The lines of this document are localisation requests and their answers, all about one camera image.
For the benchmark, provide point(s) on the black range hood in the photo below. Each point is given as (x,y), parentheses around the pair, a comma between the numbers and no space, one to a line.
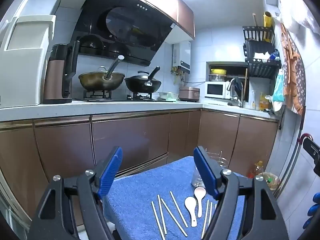
(125,27)

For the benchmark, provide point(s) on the white microwave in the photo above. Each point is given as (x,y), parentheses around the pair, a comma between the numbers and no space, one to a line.
(216,90)

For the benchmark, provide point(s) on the black wok with lid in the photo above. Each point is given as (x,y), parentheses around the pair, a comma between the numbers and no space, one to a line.
(142,83)

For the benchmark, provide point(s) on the steel tube rail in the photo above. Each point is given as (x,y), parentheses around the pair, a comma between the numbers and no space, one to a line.
(292,160)

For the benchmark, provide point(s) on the white detergent bottle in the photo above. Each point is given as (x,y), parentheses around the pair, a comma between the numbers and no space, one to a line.
(253,101)

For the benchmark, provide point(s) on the yellow cylinder container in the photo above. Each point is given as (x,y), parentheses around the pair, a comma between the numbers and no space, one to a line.
(268,19)

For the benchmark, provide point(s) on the person's right hand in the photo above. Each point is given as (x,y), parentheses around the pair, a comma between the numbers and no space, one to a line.
(314,210)

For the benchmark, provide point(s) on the cooking oil bottle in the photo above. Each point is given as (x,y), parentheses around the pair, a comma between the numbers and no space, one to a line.
(256,170)

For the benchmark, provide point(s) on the black gas stove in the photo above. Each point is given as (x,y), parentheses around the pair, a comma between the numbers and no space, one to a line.
(120,97)

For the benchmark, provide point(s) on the wooden stick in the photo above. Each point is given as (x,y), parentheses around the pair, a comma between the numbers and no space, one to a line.
(245,85)

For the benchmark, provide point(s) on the teal cloth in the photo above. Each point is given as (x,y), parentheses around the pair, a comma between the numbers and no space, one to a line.
(278,90)

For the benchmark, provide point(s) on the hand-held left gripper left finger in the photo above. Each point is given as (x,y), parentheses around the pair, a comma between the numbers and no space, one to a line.
(110,172)

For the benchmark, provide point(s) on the yellow lidded glass pot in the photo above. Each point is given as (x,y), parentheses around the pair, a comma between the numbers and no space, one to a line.
(218,74)

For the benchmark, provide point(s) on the brown black electric kettle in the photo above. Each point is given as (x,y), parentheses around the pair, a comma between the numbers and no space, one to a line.
(56,80)

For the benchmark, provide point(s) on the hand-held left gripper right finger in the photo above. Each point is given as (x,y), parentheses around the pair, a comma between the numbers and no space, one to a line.
(206,172)

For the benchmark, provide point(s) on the red hook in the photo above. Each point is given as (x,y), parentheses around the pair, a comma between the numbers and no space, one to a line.
(305,136)

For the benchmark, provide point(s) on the brass wok with lid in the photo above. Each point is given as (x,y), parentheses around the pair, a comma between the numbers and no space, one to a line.
(100,80)

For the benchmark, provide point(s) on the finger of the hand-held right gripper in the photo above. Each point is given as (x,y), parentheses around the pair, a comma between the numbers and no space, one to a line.
(313,151)

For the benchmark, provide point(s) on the white water heater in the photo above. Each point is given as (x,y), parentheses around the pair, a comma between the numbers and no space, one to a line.
(182,56)

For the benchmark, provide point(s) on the black wall dish rack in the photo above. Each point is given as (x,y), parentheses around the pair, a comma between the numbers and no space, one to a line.
(260,47)

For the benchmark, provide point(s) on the white ceramic spoon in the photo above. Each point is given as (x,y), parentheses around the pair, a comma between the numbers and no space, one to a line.
(190,205)
(200,195)

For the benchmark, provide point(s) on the brown rice cooker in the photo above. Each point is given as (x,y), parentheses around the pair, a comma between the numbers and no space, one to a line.
(189,93)

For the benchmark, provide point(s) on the orange patterned apron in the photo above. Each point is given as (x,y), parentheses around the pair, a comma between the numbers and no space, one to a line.
(292,75)

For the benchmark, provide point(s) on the yellow liquid bottle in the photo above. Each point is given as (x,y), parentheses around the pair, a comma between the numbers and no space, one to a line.
(262,102)

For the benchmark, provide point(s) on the white rice dispenser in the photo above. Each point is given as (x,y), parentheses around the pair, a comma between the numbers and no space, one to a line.
(22,62)

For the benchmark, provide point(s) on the blue towel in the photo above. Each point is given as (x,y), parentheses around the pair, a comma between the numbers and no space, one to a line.
(150,177)

